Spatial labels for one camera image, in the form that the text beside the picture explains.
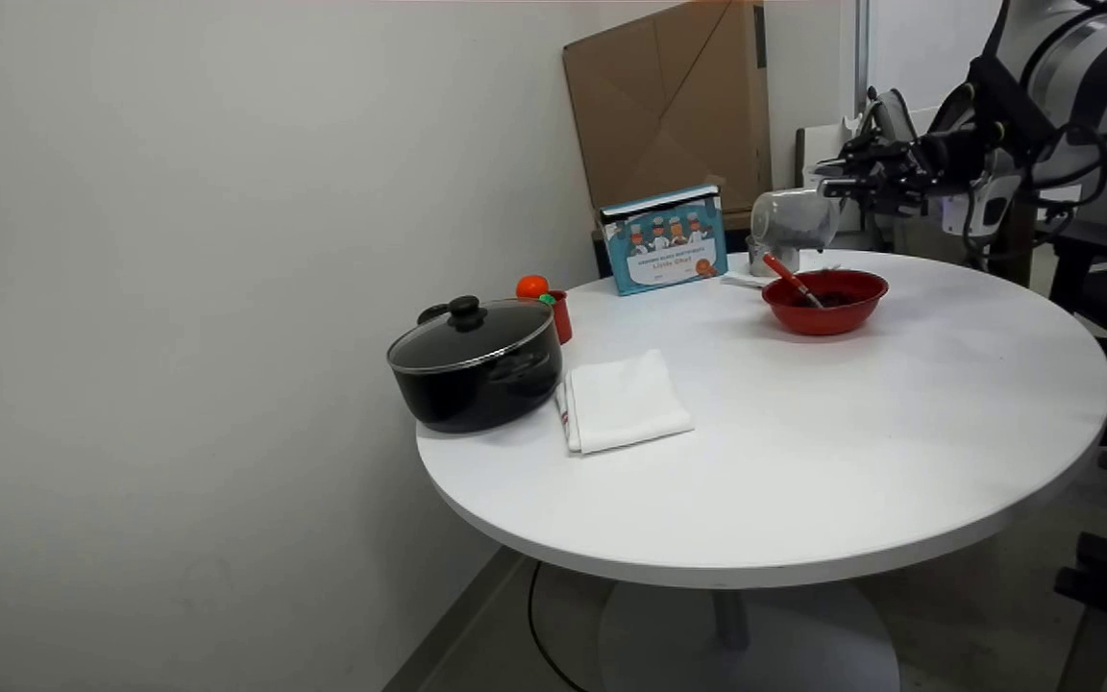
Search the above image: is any black cooking pot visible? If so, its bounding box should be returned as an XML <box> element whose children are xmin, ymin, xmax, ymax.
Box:
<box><xmin>384</xmin><ymin>311</ymin><xmax>566</xmax><ymax>436</ymax></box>

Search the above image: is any blue picture box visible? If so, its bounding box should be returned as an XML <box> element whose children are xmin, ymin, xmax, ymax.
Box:
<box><xmin>600</xmin><ymin>184</ymin><xmax>731</xmax><ymax>299</ymax></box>

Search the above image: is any clear plastic measuring jug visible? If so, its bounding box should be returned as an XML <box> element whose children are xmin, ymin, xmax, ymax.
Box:
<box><xmin>747</xmin><ymin>184</ymin><xmax>845</xmax><ymax>259</ymax></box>

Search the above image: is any white folded napkin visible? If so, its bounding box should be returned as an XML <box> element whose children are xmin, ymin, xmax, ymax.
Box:
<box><xmin>555</xmin><ymin>347</ymin><xmax>701</xmax><ymax>459</ymax></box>

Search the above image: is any red bowl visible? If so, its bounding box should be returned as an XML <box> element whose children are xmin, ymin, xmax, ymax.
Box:
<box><xmin>759</xmin><ymin>265</ymin><xmax>894</xmax><ymax>344</ymax></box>

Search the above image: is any white table pedestal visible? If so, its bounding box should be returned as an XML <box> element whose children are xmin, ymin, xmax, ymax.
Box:
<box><xmin>596</xmin><ymin>582</ymin><xmax>904</xmax><ymax>692</ymax></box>

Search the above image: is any black office chair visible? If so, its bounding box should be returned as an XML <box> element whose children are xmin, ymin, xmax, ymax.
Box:
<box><xmin>1036</xmin><ymin>217</ymin><xmax>1107</xmax><ymax>376</ymax></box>

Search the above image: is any black floor cable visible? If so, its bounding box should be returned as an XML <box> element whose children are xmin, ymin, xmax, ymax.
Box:
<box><xmin>523</xmin><ymin>559</ymin><xmax>592</xmax><ymax>692</ymax></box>

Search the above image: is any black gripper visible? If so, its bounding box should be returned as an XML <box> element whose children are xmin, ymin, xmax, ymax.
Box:
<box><xmin>814</xmin><ymin>120</ymin><xmax>969</xmax><ymax>224</ymax></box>

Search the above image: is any orange ball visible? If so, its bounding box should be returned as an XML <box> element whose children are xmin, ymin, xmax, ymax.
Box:
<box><xmin>512</xmin><ymin>271</ymin><xmax>555</xmax><ymax>309</ymax></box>

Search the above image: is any clear plastic container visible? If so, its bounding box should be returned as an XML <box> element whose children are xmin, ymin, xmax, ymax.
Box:
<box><xmin>719</xmin><ymin>261</ymin><xmax>776</xmax><ymax>294</ymax></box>

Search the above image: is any glass pot lid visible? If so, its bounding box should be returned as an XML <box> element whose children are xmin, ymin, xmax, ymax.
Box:
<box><xmin>384</xmin><ymin>294</ymin><xmax>557</xmax><ymax>376</ymax></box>

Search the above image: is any brown cardboard sheet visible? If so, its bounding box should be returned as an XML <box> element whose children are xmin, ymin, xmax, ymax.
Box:
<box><xmin>563</xmin><ymin>0</ymin><xmax>788</xmax><ymax>240</ymax></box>

